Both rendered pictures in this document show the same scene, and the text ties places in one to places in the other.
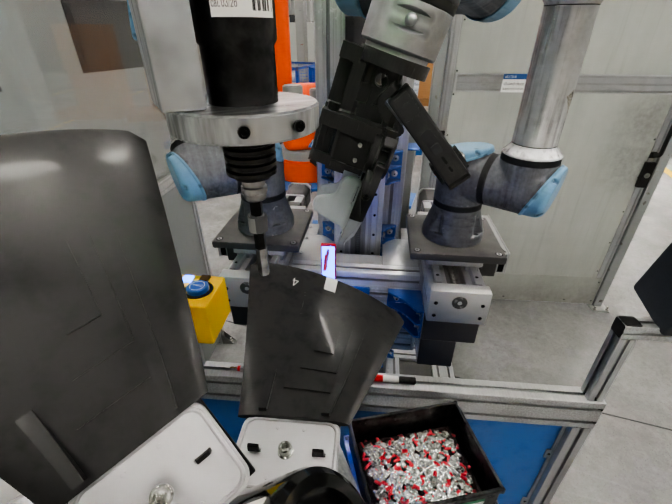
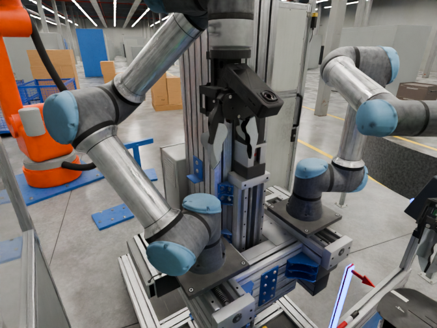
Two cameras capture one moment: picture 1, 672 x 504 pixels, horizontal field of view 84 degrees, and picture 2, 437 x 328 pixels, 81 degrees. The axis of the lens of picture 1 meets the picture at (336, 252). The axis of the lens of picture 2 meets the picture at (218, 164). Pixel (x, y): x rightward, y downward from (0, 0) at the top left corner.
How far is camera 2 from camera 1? 70 cm
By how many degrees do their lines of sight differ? 35
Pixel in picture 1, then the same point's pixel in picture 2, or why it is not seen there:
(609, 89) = not seen: hidden behind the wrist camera
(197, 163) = (189, 241)
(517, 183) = (352, 179)
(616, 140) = (280, 122)
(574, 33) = not seen: hidden behind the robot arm
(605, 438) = (337, 273)
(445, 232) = (312, 213)
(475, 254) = (330, 220)
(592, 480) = (348, 299)
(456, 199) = (316, 194)
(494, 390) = (382, 291)
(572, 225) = (271, 168)
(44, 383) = not seen: outside the picture
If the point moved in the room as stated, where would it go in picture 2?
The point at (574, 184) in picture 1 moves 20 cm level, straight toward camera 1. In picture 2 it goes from (268, 147) to (274, 155)
